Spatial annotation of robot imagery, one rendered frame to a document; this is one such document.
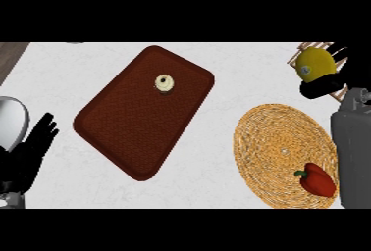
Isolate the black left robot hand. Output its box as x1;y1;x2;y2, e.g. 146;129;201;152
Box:
0;112;61;196

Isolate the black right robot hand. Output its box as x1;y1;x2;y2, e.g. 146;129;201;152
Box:
299;42;371;100

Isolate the yellow lemon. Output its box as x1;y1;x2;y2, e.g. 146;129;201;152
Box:
294;46;338;84

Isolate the round woven straw placemat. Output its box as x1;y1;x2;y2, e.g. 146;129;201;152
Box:
234;103;340;210

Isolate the silver round bowl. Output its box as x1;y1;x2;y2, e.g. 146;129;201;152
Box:
0;95;33;153

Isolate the brown rectangular tray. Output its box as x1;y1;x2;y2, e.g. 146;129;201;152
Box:
71;44;217;182

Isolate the brown wooden board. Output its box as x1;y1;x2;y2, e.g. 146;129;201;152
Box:
0;42;33;86

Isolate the red bell pepper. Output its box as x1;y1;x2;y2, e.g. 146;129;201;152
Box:
293;162;337;198

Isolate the cupcake with white frosting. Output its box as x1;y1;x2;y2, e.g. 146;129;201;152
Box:
154;74;177;96

